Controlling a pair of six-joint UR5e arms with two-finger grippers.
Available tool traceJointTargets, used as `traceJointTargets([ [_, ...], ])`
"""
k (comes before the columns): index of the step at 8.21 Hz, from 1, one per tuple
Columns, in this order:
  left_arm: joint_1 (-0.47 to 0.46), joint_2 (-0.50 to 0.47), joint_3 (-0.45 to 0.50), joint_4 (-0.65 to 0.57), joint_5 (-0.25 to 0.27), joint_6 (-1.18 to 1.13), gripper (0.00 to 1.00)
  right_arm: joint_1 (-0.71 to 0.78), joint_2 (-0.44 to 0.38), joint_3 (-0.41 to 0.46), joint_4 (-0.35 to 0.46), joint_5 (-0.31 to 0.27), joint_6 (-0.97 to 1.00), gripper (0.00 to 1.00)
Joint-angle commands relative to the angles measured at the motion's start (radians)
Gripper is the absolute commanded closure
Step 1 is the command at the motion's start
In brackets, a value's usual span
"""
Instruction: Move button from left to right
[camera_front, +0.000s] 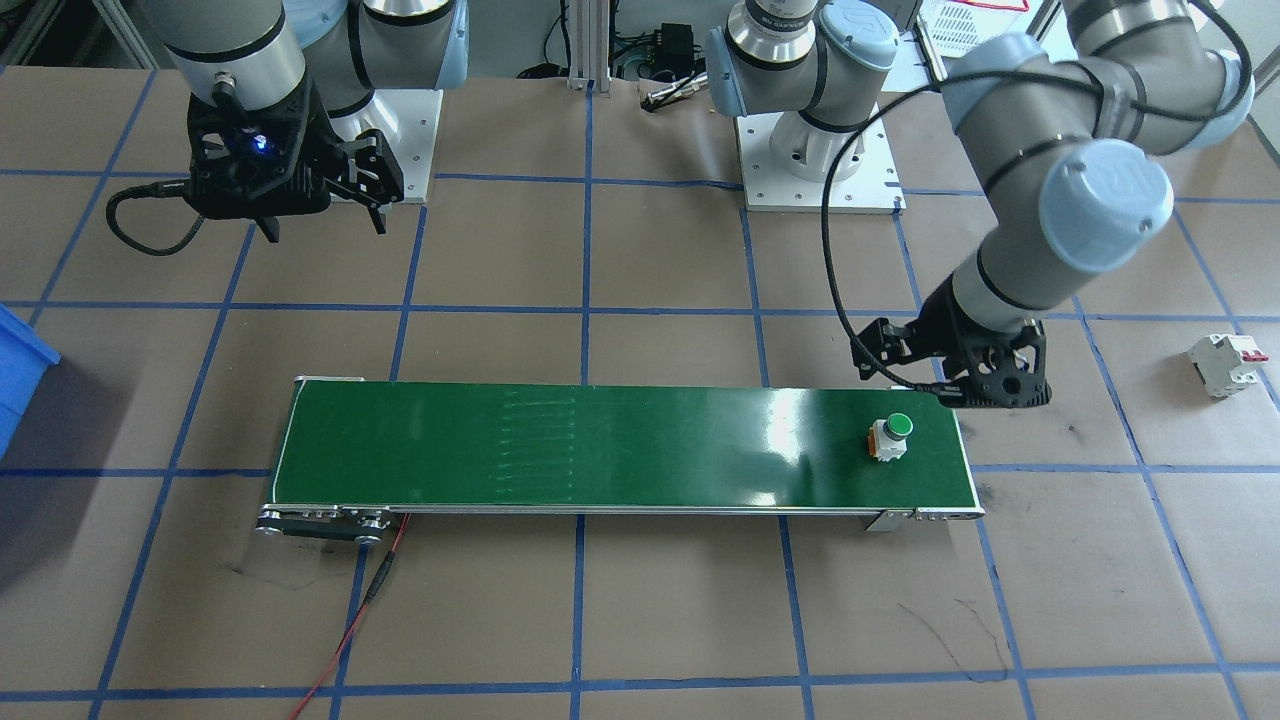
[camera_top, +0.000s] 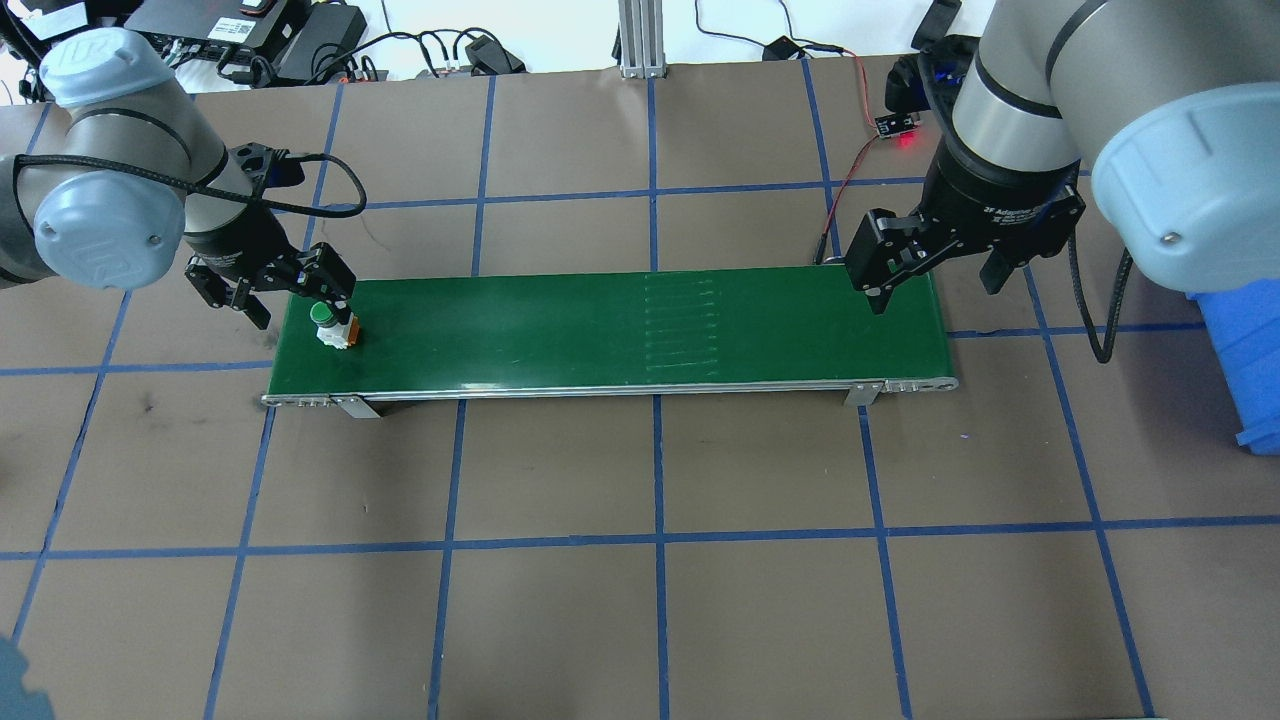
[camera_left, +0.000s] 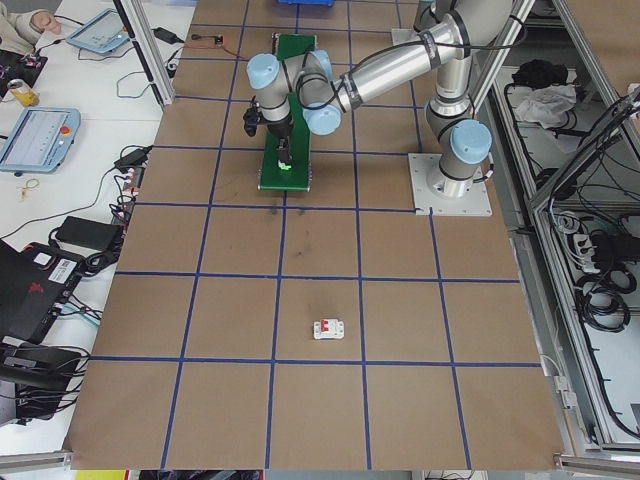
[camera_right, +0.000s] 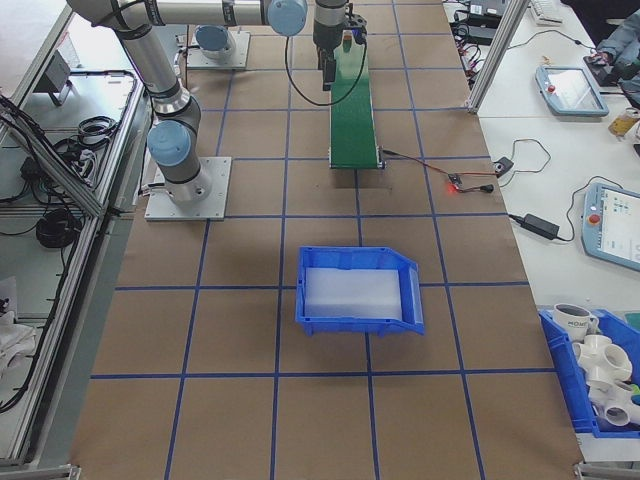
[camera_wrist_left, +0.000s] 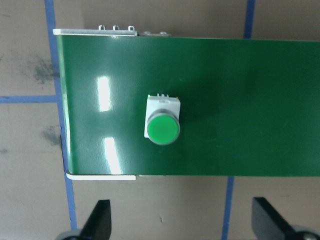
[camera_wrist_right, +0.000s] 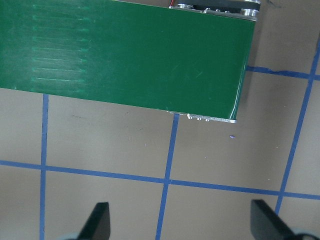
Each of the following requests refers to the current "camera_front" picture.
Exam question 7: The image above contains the green push button switch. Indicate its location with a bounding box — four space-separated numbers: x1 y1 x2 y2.
866 412 917 465

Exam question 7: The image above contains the white red circuit breaker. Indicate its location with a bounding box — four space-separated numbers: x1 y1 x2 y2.
1188 332 1271 400

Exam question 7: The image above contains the blue plastic bin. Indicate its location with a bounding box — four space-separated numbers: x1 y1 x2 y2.
0 303 63 463

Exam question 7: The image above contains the green conveyor belt unit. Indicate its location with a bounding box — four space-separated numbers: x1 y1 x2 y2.
255 376 987 547

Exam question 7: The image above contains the white mesh basket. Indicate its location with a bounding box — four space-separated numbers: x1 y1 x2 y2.
915 0 1033 63

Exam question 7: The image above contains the silver metal tool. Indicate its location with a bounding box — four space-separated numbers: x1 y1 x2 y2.
643 78 713 113

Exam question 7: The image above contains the black power adapter block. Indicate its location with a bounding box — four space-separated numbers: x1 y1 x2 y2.
655 22 699 73

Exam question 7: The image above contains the white square base plate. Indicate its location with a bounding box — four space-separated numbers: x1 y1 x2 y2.
735 108 907 215
330 88 445 205

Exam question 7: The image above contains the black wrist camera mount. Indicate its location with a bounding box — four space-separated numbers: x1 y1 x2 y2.
940 322 1051 410
186 75 334 219

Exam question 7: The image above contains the black braided camera cable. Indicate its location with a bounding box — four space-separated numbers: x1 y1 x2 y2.
104 178 216 259
820 0 1256 401

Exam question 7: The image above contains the black power cable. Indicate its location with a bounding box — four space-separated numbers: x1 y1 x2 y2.
515 0 566 81

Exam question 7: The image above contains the red black conveyor wire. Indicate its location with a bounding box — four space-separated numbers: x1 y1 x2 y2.
288 510 411 720

